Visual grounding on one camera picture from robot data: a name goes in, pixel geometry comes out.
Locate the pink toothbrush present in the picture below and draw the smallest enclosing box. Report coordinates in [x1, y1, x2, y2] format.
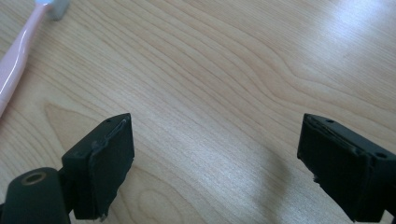
[0, 0, 71, 118]

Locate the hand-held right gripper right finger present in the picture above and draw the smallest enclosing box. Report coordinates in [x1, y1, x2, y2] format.
[296, 113, 396, 223]

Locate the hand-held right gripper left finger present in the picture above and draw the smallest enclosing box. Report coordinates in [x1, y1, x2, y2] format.
[61, 112, 135, 220]

